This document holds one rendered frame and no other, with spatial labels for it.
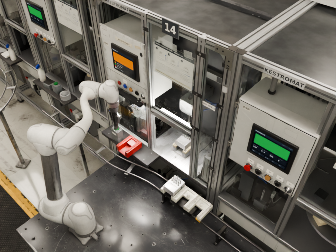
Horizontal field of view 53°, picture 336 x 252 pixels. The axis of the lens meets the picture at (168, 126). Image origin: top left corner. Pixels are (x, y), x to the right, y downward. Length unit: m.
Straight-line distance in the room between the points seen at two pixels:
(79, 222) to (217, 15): 1.55
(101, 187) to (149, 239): 0.59
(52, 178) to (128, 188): 0.69
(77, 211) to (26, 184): 1.60
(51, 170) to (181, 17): 1.21
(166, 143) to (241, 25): 1.18
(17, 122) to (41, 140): 2.54
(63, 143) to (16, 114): 2.78
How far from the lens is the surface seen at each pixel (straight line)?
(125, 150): 2.65
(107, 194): 2.71
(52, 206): 2.40
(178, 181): 2.41
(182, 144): 2.53
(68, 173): 3.81
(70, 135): 2.02
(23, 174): 3.96
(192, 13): 2.03
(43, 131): 2.08
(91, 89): 2.41
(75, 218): 2.34
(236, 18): 2.00
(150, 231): 2.50
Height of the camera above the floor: 2.86
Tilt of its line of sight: 44 degrees down
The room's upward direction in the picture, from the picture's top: straight up
